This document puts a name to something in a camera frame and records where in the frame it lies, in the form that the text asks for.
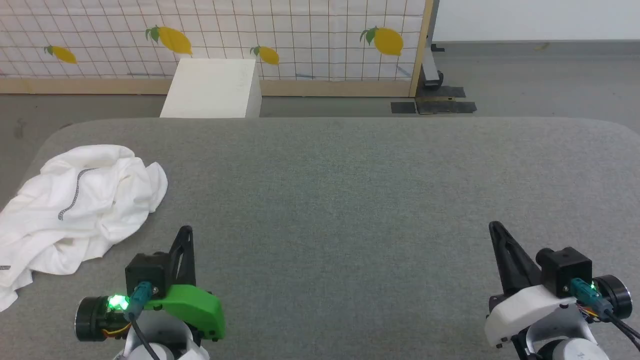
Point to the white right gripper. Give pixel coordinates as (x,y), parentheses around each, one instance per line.
(520,310)

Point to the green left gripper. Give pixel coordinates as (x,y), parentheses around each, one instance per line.
(195,307)

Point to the white t-shirt with label patch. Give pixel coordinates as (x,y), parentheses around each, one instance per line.
(100,200)

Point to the long black floor tape patch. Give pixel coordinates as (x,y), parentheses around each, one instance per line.
(447,107)

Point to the white rectangular box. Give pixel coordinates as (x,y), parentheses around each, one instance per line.
(210,87)

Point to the grey fabric sofa seat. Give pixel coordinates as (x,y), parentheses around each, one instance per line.
(350,200)

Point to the dark floor mat patch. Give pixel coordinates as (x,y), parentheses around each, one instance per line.
(442,92)

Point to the small black floor tape patch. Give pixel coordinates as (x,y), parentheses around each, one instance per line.
(403,107)

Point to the grey metal stand leg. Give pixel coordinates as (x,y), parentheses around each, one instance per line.
(429,70)

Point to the lemon print grid partition screen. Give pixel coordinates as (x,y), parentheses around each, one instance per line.
(300,30)

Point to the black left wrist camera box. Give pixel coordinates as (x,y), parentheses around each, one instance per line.
(146,274)

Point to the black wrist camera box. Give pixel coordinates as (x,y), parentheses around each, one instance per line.
(146,274)
(565,270)

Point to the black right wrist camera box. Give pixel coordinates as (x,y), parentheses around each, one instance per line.
(565,270)

